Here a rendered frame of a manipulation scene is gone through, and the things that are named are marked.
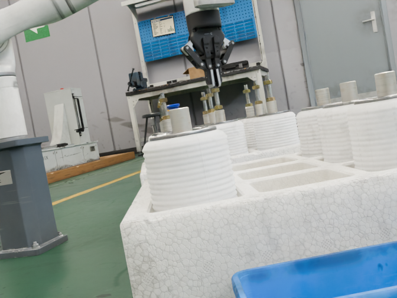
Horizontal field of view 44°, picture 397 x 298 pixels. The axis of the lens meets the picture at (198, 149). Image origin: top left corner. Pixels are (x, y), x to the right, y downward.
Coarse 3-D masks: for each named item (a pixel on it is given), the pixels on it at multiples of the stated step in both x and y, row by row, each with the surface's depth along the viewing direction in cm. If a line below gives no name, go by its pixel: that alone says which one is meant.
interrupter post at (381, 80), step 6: (384, 72) 54; (390, 72) 54; (378, 78) 55; (384, 78) 54; (390, 78) 54; (378, 84) 55; (384, 84) 54; (390, 84) 54; (396, 84) 55; (378, 90) 55; (384, 90) 54; (390, 90) 54; (396, 90) 54; (378, 96) 55
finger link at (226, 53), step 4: (232, 40) 108; (232, 44) 108; (228, 48) 108; (232, 48) 108; (224, 52) 108; (228, 52) 108; (220, 56) 109; (224, 56) 107; (228, 56) 108; (224, 60) 107
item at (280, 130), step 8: (288, 112) 106; (256, 120) 107; (264, 120) 105; (272, 120) 104; (280, 120) 104; (288, 120) 105; (296, 120) 108; (256, 128) 107; (264, 128) 105; (272, 128) 105; (280, 128) 104; (288, 128) 105; (296, 128) 106; (256, 136) 108; (264, 136) 106; (272, 136) 105; (280, 136) 104; (288, 136) 105; (296, 136) 106; (256, 144) 109; (264, 144) 106; (272, 144) 105; (280, 144) 104; (288, 144) 105
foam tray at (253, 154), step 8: (296, 144) 104; (256, 152) 102; (264, 152) 101; (272, 152) 101; (280, 152) 101; (288, 152) 102; (296, 152) 102; (232, 160) 100; (240, 160) 101; (248, 160) 101; (144, 168) 113; (144, 176) 99
